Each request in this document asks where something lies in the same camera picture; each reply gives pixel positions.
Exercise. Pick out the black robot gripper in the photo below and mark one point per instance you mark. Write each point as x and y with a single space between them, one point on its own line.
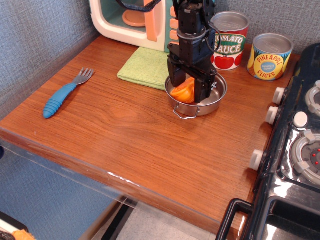
193 56

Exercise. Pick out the orange toy half fruit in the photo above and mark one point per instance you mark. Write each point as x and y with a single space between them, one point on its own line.
185 93

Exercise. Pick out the green folded towel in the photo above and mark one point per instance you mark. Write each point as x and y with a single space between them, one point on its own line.
146 67

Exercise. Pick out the small steel pot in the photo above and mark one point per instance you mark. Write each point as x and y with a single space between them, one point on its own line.
190 111

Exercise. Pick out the teal toy microwave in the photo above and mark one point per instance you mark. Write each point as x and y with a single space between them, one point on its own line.
154 24

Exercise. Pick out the tomato sauce toy can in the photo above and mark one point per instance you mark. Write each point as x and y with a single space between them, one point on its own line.
233 28

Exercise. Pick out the pineapple slices toy can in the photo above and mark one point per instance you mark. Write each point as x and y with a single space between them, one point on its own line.
269 56

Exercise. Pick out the orange microwave turntable plate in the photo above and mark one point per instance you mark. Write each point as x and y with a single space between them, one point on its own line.
134 18

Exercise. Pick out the white stove knob middle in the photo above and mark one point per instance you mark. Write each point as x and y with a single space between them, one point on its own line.
271 115

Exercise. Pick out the white stove knob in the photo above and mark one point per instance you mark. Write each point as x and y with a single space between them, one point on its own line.
278 95
271 115
256 159

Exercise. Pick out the white stove knob rear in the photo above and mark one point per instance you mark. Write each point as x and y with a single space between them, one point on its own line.
278 95

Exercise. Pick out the white stove knob front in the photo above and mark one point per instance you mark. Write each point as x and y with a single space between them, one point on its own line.
256 159

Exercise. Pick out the white round stove button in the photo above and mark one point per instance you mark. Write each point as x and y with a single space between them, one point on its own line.
300 119

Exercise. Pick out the grey rear stove burner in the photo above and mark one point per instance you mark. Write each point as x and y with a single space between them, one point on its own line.
312 106

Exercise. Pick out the grey stove burner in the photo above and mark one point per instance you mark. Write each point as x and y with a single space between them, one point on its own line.
305 156
312 106

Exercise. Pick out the grey front stove burner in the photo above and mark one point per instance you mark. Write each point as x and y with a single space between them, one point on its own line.
305 156

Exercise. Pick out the black toy stove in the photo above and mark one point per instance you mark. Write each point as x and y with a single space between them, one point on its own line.
287 205

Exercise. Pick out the orange fuzzy object corner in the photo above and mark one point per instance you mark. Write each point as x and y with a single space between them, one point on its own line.
22 235

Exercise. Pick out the black oven door handle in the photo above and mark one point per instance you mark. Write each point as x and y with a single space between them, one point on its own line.
236 205

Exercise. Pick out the blue handled toy fork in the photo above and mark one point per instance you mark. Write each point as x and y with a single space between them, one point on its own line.
56 101

